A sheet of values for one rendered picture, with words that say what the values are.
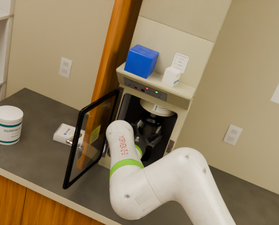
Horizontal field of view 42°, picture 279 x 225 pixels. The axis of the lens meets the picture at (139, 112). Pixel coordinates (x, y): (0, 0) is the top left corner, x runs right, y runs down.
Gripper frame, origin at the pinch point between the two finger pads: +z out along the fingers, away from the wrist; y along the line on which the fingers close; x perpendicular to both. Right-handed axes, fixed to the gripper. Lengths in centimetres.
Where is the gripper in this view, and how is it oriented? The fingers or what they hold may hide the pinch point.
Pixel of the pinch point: (149, 126)
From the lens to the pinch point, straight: 175.0
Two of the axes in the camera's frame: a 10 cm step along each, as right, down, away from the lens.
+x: -2.7, 8.4, 4.7
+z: 3.1, -3.9, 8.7
